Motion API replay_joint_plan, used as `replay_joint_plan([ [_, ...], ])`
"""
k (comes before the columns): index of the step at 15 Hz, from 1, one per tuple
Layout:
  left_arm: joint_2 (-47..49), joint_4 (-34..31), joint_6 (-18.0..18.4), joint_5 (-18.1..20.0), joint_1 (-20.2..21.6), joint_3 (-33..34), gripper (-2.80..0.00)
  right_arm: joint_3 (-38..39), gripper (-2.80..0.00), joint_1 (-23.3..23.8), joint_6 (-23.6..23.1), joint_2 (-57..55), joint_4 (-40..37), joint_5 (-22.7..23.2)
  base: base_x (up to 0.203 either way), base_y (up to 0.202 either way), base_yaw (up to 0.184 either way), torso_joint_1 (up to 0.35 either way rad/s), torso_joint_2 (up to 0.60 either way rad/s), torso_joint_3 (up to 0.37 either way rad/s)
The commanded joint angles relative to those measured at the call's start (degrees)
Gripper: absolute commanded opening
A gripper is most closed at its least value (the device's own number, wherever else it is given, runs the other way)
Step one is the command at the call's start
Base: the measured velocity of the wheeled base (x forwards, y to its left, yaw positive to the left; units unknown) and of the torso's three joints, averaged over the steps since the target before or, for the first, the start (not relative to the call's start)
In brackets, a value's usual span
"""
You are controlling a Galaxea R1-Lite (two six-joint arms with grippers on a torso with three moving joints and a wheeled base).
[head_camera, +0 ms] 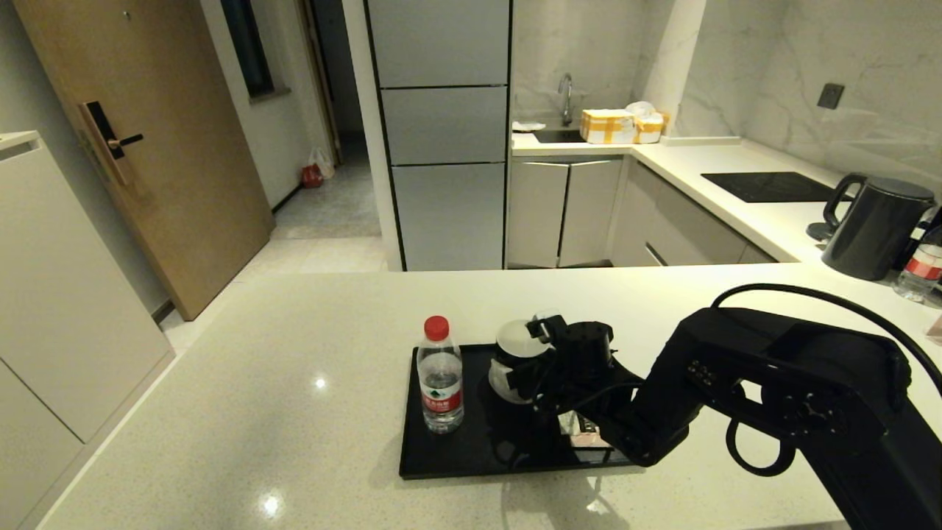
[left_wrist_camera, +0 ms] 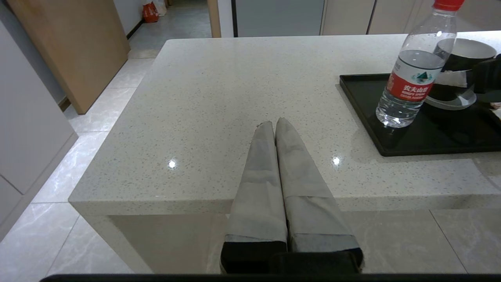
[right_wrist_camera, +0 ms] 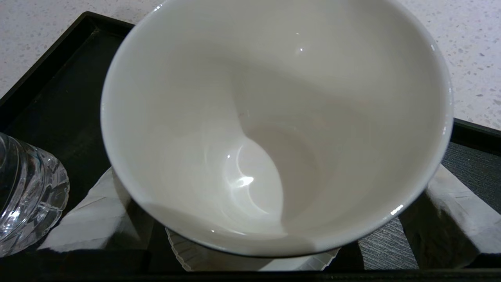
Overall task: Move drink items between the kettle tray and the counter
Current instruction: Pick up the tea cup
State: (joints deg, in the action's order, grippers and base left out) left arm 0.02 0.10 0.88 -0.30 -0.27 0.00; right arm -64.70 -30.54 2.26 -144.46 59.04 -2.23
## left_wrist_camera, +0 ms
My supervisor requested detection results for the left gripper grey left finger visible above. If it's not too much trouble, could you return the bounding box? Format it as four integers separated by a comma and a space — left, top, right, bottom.
220, 121, 288, 274

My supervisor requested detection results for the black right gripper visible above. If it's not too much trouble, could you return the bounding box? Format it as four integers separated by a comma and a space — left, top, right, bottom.
434, 54, 501, 103

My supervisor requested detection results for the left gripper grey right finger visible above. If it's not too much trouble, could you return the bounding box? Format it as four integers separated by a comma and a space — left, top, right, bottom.
275, 117, 364, 273

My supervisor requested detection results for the round white coaster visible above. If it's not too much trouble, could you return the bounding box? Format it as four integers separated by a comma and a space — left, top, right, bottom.
424, 91, 477, 111

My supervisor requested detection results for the black cup white inside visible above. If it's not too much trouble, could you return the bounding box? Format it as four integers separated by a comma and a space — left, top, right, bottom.
426, 38, 497, 103

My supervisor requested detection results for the clear water bottle red label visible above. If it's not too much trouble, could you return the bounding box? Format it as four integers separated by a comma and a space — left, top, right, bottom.
375, 0, 465, 128

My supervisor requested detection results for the black rectangular serving tray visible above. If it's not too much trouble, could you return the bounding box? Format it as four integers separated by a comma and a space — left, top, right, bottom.
339, 69, 501, 157

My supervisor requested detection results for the grey lower kitchen cabinet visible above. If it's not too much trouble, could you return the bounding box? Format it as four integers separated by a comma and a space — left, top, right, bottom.
456, 0, 501, 33

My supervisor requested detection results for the grey sink cabinet door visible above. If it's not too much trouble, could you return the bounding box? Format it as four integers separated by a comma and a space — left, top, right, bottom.
368, 0, 425, 35
321, 0, 376, 36

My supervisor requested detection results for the tall grey refrigerator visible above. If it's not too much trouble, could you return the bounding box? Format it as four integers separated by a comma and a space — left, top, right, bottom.
231, 0, 327, 38

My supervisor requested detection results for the red bag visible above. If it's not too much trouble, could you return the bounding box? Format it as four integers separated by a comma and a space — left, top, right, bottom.
142, 2, 160, 24

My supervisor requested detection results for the wooden entrance door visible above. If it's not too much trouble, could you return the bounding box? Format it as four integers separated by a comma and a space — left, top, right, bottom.
7, 0, 131, 115

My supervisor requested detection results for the white tall cabinet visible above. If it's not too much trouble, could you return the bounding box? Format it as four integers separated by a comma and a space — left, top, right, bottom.
0, 22, 79, 239

